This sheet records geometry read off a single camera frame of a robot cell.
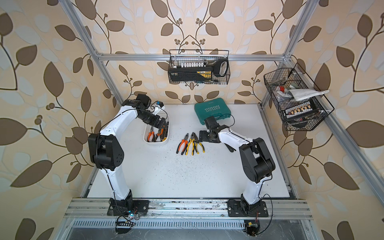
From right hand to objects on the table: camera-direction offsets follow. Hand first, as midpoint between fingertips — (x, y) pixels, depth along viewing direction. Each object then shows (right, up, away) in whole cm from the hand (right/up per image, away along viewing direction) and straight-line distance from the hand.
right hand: (206, 137), depth 96 cm
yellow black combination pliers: (-10, -2, +3) cm, 10 cm away
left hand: (-27, +10, -6) cm, 30 cm away
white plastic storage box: (-40, +5, +4) cm, 40 cm away
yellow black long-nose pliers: (-6, -3, +3) cm, 8 cm away
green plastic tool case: (+9, +21, +16) cm, 28 cm away
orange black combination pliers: (-14, -2, +3) cm, 14 cm away
